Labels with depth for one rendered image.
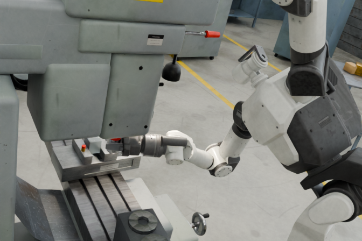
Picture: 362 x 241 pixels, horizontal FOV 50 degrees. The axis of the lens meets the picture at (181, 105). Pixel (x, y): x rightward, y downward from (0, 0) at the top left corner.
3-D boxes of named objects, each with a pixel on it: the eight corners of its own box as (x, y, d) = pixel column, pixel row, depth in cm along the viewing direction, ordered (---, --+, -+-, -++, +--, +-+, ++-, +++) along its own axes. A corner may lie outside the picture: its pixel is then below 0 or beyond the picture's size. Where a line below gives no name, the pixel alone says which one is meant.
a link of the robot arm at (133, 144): (123, 123, 148) (154, 126, 151) (119, 144, 153) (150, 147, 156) (125, 142, 138) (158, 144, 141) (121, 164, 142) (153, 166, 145)
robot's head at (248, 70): (252, 88, 137) (238, 67, 139) (273, 71, 130) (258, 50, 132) (242, 92, 132) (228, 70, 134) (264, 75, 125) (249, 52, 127)
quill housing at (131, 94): (129, 109, 153) (143, 31, 139) (151, 138, 138) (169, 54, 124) (81, 112, 143) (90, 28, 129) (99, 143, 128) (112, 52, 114)
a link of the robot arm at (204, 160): (180, 150, 161) (208, 162, 175) (188, 170, 155) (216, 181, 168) (199, 135, 158) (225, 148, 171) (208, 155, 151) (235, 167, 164)
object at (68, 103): (79, 102, 143) (88, 35, 132) (102, 139, 126) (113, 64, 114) (25, 105, 134) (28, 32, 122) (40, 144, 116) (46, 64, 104)
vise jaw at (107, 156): (103, 140, 177) (104, 133, 175) (117, 160, 166) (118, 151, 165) (90, 142, 174) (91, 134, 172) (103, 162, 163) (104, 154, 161)
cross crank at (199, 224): (197, 222, 205) (202, 205, 200) (209, 239, 197) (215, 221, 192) (171, 228, 197) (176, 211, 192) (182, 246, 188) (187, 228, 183)
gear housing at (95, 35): (149, 29, 142) (154, 2, 138) (181, 56, 125) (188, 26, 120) (55, 24, 125) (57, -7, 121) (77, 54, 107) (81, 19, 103)
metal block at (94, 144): (95, 144, 170) (96, 133, 167) (99, 153, 165) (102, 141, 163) (83, 146, 167) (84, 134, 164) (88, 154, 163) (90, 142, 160)
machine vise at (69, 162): (125, 149, 187) (129, 129, 182) (139, 168, 176) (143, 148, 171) (50, 161, 167) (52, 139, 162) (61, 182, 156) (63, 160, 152)
